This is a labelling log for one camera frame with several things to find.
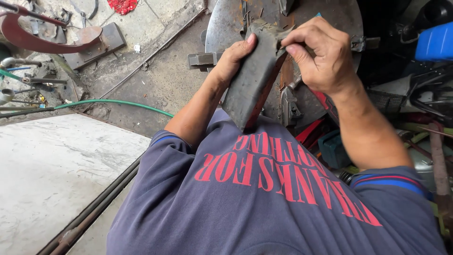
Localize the person's left hand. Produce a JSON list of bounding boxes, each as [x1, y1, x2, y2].
[[211, 33, 258, 93]]

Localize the person's right hand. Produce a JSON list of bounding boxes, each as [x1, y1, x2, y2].
[[281, 17, 359, 98]]

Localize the grey steel chuck jaw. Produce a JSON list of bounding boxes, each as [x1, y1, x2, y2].
[[279, 86, 304, 128], [187, 51, 224, 72], [350, 35, 381, 52]]

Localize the round steel chuck plate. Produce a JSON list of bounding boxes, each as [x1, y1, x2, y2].
[[205, 0, 365, 129]]

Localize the silver metal bolt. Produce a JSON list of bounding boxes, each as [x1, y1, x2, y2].
[[287, 75, 304, 91]]

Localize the red metal tool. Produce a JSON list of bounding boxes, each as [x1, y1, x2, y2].
[[295, 118, 326, 151]]

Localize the teal metal box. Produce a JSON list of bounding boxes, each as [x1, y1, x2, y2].
[[317, 130, 342, 169]]

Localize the heap of tools and scrap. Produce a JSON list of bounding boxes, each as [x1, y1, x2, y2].
[[366, 62, 453, 248]]

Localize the blue plastic container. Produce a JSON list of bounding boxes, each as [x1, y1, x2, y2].
[[414, 21, 453, 63]]

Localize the red patterned cloth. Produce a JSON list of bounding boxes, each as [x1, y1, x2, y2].
[[107, 0, 138, 16]]

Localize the dark flat steel block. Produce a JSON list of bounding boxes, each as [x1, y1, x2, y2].
[[63, 22, 127, 70]]

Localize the navy shirt with red print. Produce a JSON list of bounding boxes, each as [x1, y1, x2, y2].
[[106, 108, 449, 255]]

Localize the red curved metal bar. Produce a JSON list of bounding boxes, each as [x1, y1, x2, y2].
[[0, 12, 104, 54]]

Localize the dark metal floor rails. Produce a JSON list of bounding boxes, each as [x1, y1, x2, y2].
[[36, 155, 143, 255]]

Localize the white stone slab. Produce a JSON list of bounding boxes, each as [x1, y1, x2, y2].
[[0, 113, 152, 255]]

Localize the bundle of metal pipes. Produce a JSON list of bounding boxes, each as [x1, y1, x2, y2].
[[0, 57, 68, 119]]

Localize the green hose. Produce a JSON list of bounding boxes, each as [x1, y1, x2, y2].
[[0, 68, 175, 119]]

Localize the black rubber straps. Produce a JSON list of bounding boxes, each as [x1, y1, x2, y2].
[[26, 0, 100, 45]]

